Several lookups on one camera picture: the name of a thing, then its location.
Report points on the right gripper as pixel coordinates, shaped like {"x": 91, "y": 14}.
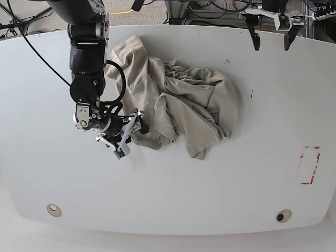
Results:
{"x": 113, "y": 125}

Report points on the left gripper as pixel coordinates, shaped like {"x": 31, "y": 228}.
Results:
{"x": 269, "y": 7}

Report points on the beige T-shirt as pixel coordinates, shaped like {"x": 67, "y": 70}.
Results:
{"x": 202, "y": 104}

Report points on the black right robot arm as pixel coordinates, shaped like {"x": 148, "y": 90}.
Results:
{"x": 88, "y": 30}

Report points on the left table grommet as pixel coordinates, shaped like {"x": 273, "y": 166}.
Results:
{"x": 54, "y": 210}

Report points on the table grommet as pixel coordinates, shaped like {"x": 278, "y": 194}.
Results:
{"x": 283, "y": 216}
{"x": 54, "y": 210}

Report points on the red tape rectangle marking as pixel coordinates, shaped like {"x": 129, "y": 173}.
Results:
{"x": 308, "y": 164}

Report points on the right table grommet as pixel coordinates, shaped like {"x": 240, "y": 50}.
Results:
{"x": 283, "y": 216}

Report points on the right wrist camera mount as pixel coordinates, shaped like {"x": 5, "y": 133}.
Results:
{"x": 119, "y": 143}

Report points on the aluminium frame base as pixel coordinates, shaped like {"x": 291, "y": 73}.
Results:
{"x": 180, "y": 12}

